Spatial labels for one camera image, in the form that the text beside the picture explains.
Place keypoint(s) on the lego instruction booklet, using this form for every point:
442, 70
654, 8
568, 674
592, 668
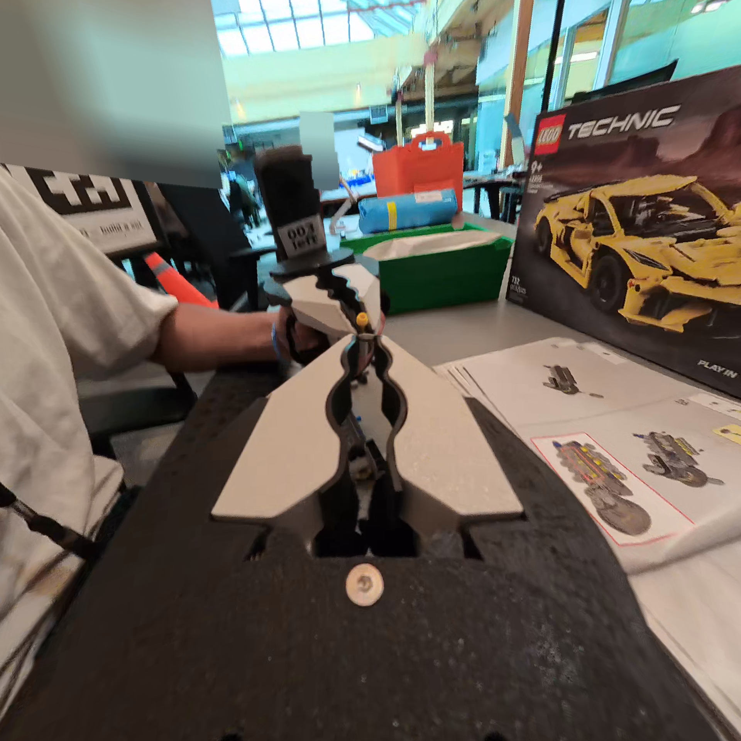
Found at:
637, 417

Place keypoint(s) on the yellow lego pin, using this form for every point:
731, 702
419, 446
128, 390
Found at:
362, 319

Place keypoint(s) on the white tag sign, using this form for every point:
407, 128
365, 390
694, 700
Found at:
116, 226

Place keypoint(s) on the person's white shirt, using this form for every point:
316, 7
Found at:
46, 347

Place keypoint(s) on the person's left forearm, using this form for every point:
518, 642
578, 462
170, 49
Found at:
214, 338

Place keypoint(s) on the white desk lamp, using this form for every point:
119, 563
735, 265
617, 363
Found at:
341, 223

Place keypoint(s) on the green plastic bin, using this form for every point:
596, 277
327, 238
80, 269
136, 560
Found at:
440, 283

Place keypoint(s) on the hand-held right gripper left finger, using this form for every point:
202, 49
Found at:
278, 463

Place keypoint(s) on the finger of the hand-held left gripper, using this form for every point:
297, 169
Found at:
315, 304
367, 289

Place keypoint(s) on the orange traffic cone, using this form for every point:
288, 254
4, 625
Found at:
179, 283

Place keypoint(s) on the yellow car lego set box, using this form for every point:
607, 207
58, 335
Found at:
637, 231

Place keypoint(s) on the blue wristband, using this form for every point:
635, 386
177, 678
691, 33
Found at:
276, 341

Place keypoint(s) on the person's left hand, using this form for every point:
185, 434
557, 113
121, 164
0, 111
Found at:
301, 344

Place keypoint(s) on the black perforated foam pad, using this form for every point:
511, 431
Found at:
237, 393

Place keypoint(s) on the white paper bag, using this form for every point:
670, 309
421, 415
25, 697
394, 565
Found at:
428, 246

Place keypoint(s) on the grey lego gear assembly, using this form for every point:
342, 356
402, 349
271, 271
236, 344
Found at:
364, 457

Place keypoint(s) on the blue wrapped roll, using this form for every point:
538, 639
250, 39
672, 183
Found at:
405, 211

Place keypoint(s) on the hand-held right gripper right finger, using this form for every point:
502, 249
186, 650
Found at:
457, 463

